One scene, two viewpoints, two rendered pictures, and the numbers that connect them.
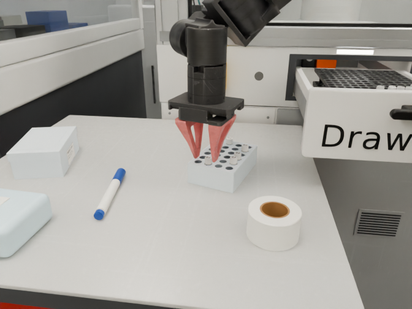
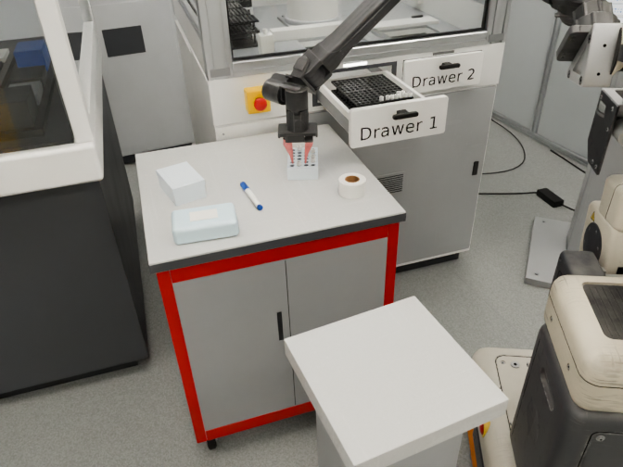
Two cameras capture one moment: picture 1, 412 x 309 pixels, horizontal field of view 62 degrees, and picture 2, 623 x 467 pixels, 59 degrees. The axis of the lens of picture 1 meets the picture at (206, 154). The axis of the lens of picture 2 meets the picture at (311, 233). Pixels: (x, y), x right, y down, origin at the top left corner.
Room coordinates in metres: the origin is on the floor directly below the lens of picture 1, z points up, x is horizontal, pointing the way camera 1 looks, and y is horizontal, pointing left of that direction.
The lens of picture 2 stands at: (-0.70, 0.52, 1.48)
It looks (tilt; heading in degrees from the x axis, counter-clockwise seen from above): 34 degrees down; 335
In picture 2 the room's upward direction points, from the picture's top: 2 degrees counter-clockwise
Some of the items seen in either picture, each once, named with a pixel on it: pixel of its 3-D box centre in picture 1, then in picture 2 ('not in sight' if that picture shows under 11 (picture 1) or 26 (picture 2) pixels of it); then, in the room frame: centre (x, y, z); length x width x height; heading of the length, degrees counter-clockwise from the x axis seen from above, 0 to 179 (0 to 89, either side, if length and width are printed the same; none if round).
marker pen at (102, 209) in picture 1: (111, 191); (251, 195); (0.47, 0.15, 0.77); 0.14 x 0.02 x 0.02; 179
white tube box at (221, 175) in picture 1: (224, 163); (302, 163); (0.55, -0.03, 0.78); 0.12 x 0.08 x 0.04; 155
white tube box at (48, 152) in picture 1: (46, 151); (181, 183); (0.59, 0.30, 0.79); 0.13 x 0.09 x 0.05; 6
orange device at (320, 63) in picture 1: (319, 59); not in sight; (1.19, -0.38, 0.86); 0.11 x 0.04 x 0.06; 82
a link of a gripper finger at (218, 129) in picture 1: (208, 132); (299, 146); (0.50, 0.00, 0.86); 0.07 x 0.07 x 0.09; 65
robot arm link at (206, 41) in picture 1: (205, 45); (295, 97); (0.51, 0.00, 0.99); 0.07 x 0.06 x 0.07; 21
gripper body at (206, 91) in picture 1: (206, 87); (297, 120); (0.50, 0.00, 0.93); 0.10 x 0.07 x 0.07; 65
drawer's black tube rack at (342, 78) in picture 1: (365, 95); (370, 98); (0.68, -0.33, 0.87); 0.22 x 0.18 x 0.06; 172
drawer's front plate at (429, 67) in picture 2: not in sight; (442, 72); (0.76, -0.65, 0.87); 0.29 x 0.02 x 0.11; 82
